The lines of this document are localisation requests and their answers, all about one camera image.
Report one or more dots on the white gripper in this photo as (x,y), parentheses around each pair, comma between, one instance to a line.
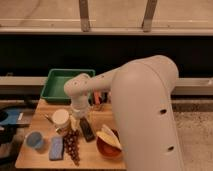
(77,115)

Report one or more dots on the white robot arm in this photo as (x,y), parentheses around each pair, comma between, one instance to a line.
(141,104)

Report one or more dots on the orange carrot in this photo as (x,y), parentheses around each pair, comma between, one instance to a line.
(97,98)

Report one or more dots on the white lidded jar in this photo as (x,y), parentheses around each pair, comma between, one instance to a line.
(61,119)

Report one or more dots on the small dark marker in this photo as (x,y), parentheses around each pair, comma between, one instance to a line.
(104,97)

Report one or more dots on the green plastic tray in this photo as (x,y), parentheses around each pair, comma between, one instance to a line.
(53,89)

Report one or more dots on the bunch of dark grapes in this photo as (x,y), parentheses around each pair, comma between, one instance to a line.
(71,145)

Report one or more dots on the blue sponge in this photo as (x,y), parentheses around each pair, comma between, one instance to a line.
(56,148)

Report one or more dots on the red orange bowl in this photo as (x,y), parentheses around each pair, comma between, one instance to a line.
(107,150)

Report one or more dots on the blue plastic cup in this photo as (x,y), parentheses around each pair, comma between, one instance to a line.
(35,140)

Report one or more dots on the blue black device at left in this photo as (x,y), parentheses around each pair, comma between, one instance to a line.
(12,118)

